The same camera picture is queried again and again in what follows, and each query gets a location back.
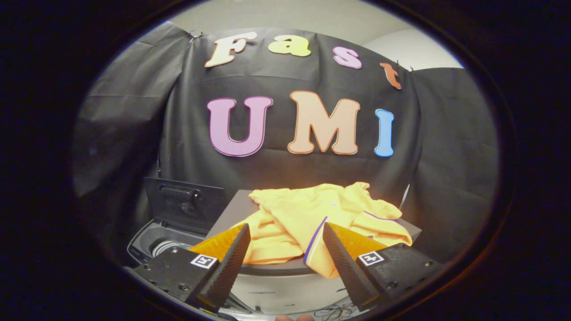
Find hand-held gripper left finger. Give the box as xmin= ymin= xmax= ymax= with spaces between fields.
xmin=132 ymin=223 xmax=252 ymax=313

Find grey washing machine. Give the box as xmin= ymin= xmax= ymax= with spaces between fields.
xmin=127 ymin=218 xmax=252 ymax=316

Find yellow shirt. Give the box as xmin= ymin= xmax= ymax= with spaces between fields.
xmin=232 ymin=181 xmax=413 ymax=280

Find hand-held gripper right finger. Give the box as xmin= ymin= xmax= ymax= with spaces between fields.
xmin=322 ymin=222 xmax=443 ymax=312

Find floor cables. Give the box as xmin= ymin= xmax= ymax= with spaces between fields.
xmin=312 ymin=302 xmax=358 ymax=320

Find white cabinet with dark frame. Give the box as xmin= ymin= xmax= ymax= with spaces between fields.
xmin=206 ymin=189 xmax=422 ymax=315

